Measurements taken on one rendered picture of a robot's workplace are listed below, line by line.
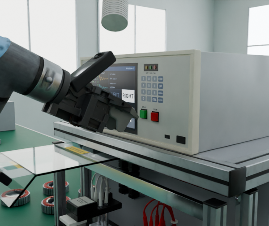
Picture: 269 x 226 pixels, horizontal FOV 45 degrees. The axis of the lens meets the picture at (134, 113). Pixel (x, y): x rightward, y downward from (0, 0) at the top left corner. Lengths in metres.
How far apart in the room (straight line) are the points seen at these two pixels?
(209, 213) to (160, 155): 0.15
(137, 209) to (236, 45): 7.32
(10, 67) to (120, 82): 0.33
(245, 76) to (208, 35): 7.69
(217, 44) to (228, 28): 0.45
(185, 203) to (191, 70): 0.25
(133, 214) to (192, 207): 0.44
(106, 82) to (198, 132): 0.31
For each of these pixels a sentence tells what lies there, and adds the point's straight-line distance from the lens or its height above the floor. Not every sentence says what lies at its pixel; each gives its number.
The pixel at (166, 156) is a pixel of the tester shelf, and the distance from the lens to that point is 0.66.
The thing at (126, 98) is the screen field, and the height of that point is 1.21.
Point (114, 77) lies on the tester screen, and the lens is 0.82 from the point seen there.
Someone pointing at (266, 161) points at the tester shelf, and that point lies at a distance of 0.65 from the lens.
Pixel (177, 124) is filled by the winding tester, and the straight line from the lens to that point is 0.66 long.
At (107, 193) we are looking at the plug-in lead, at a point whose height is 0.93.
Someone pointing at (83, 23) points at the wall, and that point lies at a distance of 6.11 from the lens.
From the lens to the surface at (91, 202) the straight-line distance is 0.93.
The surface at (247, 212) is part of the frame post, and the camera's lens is 0.67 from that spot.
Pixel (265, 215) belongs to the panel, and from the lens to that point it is 0.74.
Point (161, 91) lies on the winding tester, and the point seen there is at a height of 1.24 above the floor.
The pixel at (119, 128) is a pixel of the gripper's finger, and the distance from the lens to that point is 0.67.
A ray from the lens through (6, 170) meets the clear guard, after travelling 0.83.
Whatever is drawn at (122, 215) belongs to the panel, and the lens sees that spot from 1.10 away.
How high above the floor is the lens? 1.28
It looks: 7 degrees down
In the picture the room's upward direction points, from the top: straight up
